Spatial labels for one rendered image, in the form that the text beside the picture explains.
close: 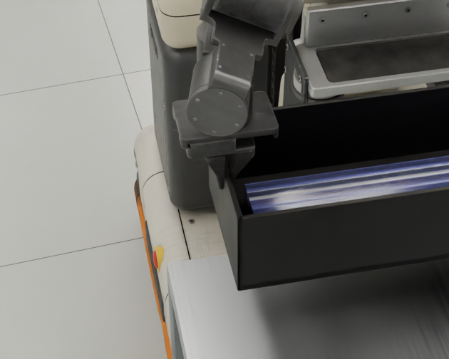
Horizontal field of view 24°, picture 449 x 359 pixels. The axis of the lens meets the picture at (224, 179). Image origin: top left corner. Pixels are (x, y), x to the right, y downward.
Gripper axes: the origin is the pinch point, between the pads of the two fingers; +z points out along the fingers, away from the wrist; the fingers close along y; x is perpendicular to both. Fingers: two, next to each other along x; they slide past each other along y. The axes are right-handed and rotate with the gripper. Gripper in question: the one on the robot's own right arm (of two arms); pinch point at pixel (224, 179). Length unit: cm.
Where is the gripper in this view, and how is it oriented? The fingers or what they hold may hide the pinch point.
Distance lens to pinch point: 114.1
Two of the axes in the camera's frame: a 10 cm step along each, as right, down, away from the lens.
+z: -0.1, 7.4, 6.8
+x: -2.0, -6.6, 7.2
